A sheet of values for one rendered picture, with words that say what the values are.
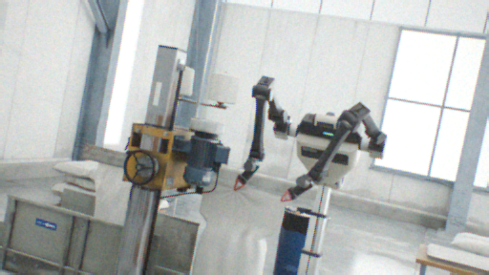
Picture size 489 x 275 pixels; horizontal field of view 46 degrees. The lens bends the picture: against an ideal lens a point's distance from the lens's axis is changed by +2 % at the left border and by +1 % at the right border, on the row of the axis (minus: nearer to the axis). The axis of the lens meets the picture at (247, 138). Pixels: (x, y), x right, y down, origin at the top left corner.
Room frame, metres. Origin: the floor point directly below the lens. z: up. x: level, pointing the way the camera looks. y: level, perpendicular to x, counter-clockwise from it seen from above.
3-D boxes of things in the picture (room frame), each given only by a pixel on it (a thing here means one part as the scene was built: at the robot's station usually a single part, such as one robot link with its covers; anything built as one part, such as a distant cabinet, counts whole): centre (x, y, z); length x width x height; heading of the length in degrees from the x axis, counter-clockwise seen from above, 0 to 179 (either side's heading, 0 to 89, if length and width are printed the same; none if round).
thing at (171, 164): (3.11, 0.44, 1.18); 0.34 x 0.25 x 0.31; 161
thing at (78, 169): (6.21, 1.64, 0.56); 0.66 x 0.43 x 0.15; 158
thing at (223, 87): (3.15, 0.18, 1.61); 0.17 x 0.17 x 0.17
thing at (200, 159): (3.00, 0.22, 1.21); 0.15 x 0.15 x 0.25
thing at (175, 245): (3.85, 0.69, 0.54); 1.05 x 0.02 x 0.41; 71
